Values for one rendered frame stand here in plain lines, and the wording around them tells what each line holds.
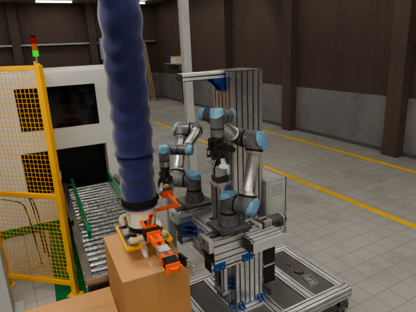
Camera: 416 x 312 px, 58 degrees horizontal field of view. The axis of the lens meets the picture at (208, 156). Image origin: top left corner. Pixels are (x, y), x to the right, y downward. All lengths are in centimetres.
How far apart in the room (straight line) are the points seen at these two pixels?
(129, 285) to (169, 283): 24
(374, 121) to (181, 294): 655
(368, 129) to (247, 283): 590
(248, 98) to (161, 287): 132
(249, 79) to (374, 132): 601
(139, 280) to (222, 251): 59
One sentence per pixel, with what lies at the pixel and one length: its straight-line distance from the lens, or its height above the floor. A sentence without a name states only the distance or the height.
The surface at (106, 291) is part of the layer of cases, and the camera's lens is 294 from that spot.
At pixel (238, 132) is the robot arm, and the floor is 166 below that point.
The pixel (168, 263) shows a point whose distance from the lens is 187.
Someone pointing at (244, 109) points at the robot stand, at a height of 177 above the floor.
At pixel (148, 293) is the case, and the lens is 235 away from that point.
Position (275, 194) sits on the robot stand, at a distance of 284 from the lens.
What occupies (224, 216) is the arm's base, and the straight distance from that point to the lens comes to 249.
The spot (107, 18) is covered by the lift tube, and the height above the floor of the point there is 235.
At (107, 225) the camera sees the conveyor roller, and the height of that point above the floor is 55.
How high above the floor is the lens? 220
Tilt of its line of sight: 16 degrees down
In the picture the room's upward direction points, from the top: 3 degrees counter-clockwise
